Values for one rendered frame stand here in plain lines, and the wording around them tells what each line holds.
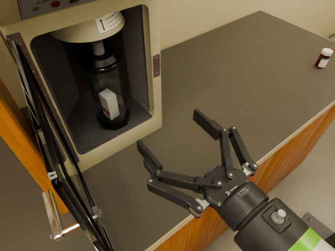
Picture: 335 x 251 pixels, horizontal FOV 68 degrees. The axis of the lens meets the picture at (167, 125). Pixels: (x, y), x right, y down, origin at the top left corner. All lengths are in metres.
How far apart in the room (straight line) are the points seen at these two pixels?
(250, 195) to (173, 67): 0.84
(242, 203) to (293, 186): 1.64
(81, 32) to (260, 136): 0.64
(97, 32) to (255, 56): 0.87
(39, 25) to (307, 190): 1.88
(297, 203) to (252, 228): 1.59
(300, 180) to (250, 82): 1.12
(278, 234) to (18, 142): 0.44
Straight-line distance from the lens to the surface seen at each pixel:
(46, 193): 0.48
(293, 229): 0.38
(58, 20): 0.53
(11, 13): 0.45
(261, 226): 0.37
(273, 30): 1.55
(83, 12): 0.54
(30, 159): 0.56
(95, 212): 0.43
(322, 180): 2.15
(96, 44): 0.64
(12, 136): 0.51
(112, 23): 0.61
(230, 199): 0.39
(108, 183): 0.77
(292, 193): 1.98
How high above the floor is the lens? 1.59
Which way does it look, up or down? 48 degrees down
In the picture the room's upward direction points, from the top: straight up
